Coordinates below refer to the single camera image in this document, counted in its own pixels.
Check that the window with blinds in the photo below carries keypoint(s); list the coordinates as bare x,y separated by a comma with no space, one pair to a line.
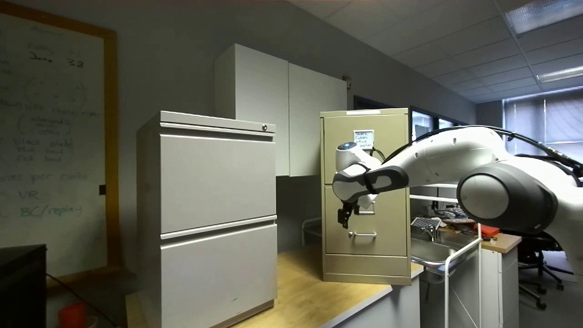
547,115

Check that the white blue label card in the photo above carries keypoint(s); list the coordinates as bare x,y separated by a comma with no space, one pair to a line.
363,135

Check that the grey filing cabinet drawer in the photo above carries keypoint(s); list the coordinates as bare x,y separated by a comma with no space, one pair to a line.
220,182
220,279

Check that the black wall switch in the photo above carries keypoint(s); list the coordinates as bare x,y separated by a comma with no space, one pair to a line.
103,189

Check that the silver cabinet lock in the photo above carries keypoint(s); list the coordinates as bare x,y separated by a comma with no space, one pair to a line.
265,127

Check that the small red object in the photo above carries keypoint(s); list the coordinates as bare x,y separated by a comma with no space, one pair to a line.
489,231

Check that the white desk with wood top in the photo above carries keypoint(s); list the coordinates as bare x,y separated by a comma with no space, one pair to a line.
502,284

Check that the beige drawer with label card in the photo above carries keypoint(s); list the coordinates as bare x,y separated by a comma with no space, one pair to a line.
394,151

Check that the white wall cabinet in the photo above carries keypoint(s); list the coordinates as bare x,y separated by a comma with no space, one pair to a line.
274,102

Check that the black office chair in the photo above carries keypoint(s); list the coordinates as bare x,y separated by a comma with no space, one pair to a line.
540,266

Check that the dark tool clutter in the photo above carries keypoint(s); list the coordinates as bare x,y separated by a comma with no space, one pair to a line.
434,224

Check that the grey metal filing cabinet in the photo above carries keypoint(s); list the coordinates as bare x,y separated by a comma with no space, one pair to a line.
207,182

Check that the beige metal filing cabinet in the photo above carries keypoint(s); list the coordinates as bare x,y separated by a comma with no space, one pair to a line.
365,266

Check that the red round object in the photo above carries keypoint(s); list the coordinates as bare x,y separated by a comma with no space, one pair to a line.
74,315

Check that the beige drawer without label card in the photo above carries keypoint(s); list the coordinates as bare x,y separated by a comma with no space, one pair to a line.
394,218

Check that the white tube frame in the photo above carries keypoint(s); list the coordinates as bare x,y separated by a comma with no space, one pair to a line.
447,291

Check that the dark framed interior windows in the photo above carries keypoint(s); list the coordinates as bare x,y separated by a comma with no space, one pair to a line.
422,124

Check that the black box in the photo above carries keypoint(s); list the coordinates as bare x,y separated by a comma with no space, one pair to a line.
21,284

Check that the stainless steel sink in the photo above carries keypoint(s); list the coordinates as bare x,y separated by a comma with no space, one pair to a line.
429,248

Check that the wood framed whiteboard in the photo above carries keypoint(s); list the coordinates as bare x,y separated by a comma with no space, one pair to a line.
48,120

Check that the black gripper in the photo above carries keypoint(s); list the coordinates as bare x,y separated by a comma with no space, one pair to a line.
349,207

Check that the ceiling light panel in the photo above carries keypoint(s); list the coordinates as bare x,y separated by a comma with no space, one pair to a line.
562,73
540,12

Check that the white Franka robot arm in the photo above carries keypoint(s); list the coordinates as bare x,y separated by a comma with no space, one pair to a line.
444,155

